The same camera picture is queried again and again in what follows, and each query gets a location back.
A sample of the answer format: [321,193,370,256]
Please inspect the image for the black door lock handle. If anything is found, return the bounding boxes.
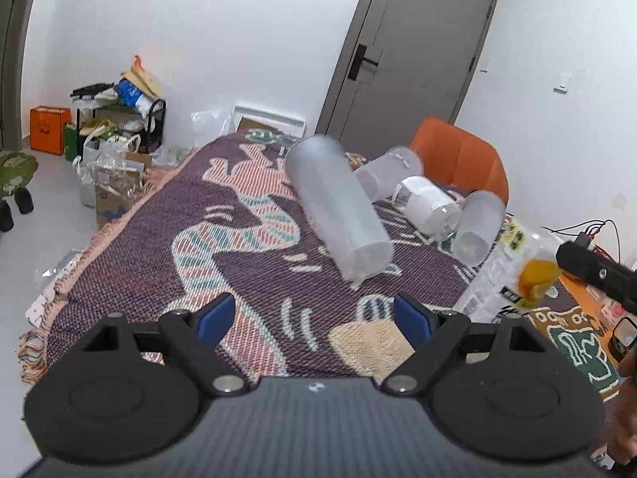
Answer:
[347,44,380,81]

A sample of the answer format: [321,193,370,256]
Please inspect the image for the orange chair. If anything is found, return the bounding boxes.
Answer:
[409,116,510,206]

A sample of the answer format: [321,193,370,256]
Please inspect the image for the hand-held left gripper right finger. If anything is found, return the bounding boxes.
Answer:
[380,294,549,398]

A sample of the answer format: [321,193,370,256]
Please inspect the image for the person's right hand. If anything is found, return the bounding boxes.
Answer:
[608,353,637,471]

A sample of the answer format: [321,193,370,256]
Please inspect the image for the black and red cables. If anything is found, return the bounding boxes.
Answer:
[546,219,624,262]

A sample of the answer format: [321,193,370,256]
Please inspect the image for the small frosted plastic cup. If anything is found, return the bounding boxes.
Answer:
[452,190,507,266]

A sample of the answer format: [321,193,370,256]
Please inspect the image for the green paper bag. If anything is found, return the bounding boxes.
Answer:
[64,123,84,158]

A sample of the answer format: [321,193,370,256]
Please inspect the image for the printed woven blanket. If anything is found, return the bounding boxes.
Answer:
[17,128,624,405]

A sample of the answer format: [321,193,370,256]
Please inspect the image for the wide frosted plastic cup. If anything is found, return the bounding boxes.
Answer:
[354,146,425,201]

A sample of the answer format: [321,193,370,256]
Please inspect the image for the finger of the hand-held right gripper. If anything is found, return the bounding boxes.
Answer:
[556,241,637,312]

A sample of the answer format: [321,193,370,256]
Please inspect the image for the tall frosted plastic cup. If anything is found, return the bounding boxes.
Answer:
[285,134,395,280]

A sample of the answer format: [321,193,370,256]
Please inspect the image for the orange paper shopping bag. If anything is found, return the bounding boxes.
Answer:
[29,106,71,155]

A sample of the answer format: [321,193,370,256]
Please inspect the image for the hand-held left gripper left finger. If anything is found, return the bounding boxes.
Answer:
[80,292,252,398]

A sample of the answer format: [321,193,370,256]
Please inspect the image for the green toy ride-on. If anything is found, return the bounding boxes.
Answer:
[0,151,39,233]

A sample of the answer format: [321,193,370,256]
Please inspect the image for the clear cup with white label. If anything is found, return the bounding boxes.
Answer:
[392,175,462,241]

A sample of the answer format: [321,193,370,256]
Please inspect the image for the clear plastic bag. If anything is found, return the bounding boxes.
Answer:
[191,108,236,149]

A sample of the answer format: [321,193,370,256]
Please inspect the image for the grey door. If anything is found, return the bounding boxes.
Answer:
[315,0,502,146]

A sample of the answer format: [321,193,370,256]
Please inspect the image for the clear bottle with yellow cap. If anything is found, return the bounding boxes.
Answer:
[455,218,564,325]

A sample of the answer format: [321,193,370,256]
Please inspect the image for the cardboard box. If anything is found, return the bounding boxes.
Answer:
[94,151,153,227]

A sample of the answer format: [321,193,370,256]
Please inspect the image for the black shelf rack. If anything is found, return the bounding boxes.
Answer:
[72,84,167,154]

